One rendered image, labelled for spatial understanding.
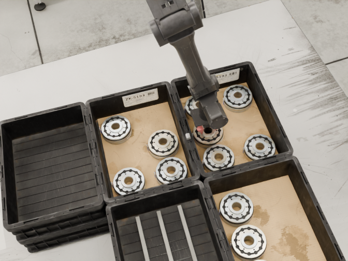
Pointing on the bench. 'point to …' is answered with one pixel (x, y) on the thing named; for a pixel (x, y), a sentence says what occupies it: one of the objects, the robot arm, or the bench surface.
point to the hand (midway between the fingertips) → (207, 129)
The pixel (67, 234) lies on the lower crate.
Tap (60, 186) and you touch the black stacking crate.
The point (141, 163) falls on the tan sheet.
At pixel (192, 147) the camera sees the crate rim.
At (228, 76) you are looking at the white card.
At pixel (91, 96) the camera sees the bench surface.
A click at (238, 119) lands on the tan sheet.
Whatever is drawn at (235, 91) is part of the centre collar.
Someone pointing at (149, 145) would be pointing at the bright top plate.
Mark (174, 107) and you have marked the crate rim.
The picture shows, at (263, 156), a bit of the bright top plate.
